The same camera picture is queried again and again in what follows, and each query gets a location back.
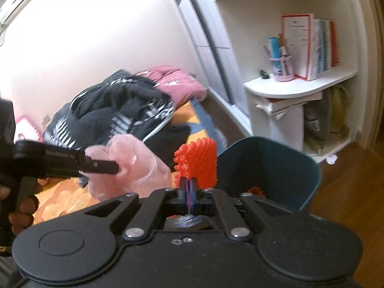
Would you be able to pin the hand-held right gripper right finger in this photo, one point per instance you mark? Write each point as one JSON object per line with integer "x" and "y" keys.
{"x": 194, "y": 196}

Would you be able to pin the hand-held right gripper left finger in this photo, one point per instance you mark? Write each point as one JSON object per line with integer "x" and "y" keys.
{"x": 183, "y": 196}

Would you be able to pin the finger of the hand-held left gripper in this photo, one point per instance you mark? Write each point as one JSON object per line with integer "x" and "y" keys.
{"x": 102, "y": 165}

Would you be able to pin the pink foam mesh net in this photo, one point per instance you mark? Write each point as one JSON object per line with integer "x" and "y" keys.
{"x": 135, "y": 168}

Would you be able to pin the red foam mesh net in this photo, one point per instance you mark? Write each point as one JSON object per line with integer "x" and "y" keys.
{"x": 198, "y": 159}
{"x": 255, "y": 191}

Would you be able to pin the teal deer print trash bin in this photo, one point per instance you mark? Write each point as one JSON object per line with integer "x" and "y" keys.
{"x": 270, "y": 168}

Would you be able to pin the person's left hand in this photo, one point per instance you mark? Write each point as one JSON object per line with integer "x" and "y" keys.
{"x": 21, "y": 214}

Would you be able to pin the pink white object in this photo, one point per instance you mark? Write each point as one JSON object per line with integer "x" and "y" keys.
{"x": 27, "y": 129}

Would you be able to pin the dark leaf print duvet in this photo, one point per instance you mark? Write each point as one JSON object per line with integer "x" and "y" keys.
{"x": 114, "y": 105}

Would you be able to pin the black cloth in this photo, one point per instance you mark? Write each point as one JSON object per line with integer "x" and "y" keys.
{"x": 174, "y": 135}

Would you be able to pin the bed with orange floral sheet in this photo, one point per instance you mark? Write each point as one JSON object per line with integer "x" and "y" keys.
{"x": 186, "y": 117}

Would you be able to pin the pink printed quilt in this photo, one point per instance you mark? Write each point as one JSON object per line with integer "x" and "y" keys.
{"x": 177, "y": 81}

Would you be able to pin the stack of papers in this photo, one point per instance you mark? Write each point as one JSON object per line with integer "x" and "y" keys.
{"x": 288, "y": 105}

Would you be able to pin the small dark figurine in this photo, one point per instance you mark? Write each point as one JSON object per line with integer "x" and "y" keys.
{"x": 264, "y": 74}

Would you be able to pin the white paper scrap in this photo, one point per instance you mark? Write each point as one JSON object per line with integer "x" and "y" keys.
{"x": 331, "y": 159}

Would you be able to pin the grey bag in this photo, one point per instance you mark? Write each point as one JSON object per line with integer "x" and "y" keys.
{"x": 316, "y": 123}

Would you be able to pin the white corner shelf unit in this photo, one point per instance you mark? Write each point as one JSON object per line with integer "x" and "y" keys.
{"x": 300, "y": 87}

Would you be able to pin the pink pen holder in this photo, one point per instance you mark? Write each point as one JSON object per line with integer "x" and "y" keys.
{"x": 282, "y": 69}

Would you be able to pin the white air conditioner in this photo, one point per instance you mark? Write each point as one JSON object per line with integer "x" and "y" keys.
{"x": 18, "y": 3}

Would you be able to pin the white door wardrobe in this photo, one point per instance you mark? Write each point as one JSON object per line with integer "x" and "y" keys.
{"x": 207, "y": 36}

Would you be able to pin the olive bag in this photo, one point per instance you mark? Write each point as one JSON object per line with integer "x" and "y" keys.
{"x": 339, "y": 108}

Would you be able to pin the red bordered certificate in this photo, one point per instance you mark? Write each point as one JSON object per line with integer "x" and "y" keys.
{"x": 297, "y": 42}

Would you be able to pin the row of books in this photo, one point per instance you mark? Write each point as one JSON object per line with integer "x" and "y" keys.
{"x": 325, "y": 45}

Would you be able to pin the wall socket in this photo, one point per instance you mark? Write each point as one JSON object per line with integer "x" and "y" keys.
{"x": 45, "y": 120}

